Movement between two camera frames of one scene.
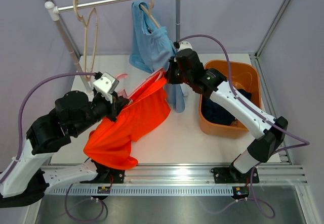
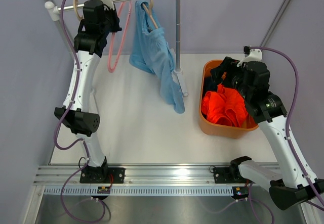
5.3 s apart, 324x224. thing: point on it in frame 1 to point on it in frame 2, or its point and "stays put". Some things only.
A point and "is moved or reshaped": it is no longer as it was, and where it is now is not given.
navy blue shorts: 212,112 is moved or reshaped
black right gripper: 172,79 to 229,67
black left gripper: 114,108 to 112,13
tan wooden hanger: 151,5 stays put
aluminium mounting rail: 275,173 stays put
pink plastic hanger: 123,93 to 109,62
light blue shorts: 152,48 stays put
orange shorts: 110,144 to 226,107
